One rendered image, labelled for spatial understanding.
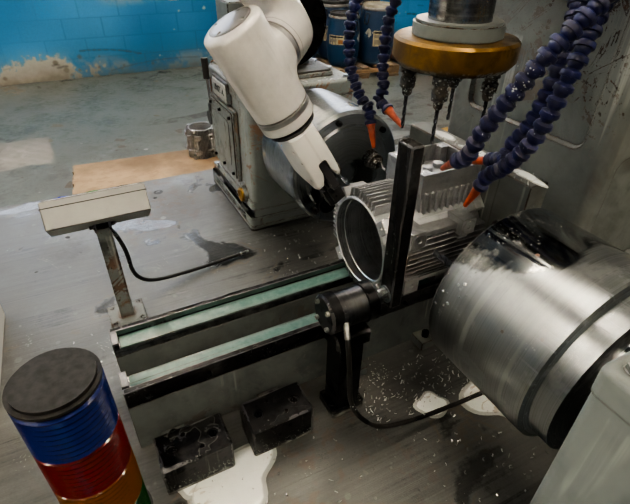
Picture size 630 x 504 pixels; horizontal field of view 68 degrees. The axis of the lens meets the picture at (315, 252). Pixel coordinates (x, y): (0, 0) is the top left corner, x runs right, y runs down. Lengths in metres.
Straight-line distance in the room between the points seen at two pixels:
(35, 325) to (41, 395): 0.75
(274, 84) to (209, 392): 0.46
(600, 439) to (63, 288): 1.02
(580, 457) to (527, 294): 0.17
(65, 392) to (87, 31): 5.81
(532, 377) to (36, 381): 0.46
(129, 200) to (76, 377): 0.56
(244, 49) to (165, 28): 5.55
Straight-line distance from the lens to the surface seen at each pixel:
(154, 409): 0.77
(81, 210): 0.88
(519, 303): 0.58
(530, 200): 0.80
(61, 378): 0.36
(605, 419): 0.51
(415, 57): 0.71
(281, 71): 0.66
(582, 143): 0.88
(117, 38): 6.12
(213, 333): 0.84
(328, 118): 0.95
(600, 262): 0.61
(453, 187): 0.82
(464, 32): 0.71
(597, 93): 0.86
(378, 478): 0.77
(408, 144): 0.59
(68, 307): 1.11
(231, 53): 0.63
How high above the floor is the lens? 1.47
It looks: 35 degrees down
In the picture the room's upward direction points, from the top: 1 degrees clockwise
